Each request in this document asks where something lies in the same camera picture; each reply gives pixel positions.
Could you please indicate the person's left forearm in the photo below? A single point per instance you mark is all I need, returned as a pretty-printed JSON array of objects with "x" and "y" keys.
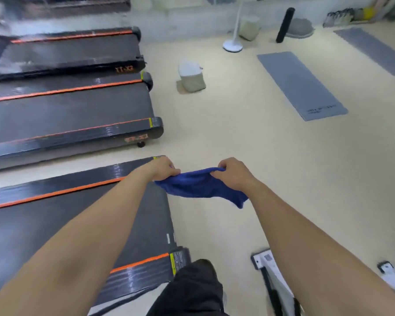
[{"x": 75, "y": 246}]

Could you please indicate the black foam roller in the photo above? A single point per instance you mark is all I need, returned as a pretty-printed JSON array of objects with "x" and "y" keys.
[{"x": 285, "y": 25}]

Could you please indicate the person's left fingers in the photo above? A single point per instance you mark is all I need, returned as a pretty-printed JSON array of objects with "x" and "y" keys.
[{"x": 175, "y": 170}]

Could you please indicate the black treadmill with orange stripes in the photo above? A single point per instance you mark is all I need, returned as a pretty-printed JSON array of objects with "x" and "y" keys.
[
  {"x": 69, "y": 118},
  {"x": 85, "y": 227},
  {"x": 65, "y": 52}
]

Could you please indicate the grey cushion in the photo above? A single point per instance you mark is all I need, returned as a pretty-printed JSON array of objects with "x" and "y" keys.
[{"x": 299, "y": 28}]

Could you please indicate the person's right forearm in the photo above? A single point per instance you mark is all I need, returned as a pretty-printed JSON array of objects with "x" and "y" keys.
[{"x": 316, "y": 259}]

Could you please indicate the yellow object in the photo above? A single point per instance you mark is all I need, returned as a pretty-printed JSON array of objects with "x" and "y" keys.
[{"x": 368, "y": 13}]

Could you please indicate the blue cloth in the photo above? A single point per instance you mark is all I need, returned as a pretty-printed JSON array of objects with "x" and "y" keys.
[{"x": 200, "y": 187}]

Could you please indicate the row of shoes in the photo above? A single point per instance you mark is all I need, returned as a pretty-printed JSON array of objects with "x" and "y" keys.
[{"x": 340, "y": 17}]

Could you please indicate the white floor scale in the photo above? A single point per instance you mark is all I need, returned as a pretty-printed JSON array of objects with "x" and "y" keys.
[{"x": 276, "y": 283}]

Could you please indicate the person's black trousers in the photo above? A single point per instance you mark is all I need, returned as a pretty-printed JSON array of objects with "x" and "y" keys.
[{"x": 192, "y": 291}]

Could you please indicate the person's left hand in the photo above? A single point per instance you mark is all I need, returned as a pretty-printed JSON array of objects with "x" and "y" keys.
[{"x": 159, "y": 169}]

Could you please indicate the person's right fingers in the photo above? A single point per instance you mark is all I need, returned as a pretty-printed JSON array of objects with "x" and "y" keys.
[{"x": 219, "y": 172}]

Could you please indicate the white device with black corner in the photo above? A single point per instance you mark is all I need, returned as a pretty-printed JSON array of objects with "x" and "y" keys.
[{"x": 393, "y": 276}]

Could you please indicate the grey yoga mat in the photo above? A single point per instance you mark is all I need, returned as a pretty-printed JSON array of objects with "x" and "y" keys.
[
  {"x": 301, "y": 84},
  {"x": 375, "y": 50}
]

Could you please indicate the person's right hand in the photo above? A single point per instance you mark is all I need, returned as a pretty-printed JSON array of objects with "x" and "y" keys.
[{"x": 235, "y": 174}]

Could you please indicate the white standing fan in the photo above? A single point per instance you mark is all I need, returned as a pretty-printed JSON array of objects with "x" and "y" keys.
[{"x": 234, "y": 32}]

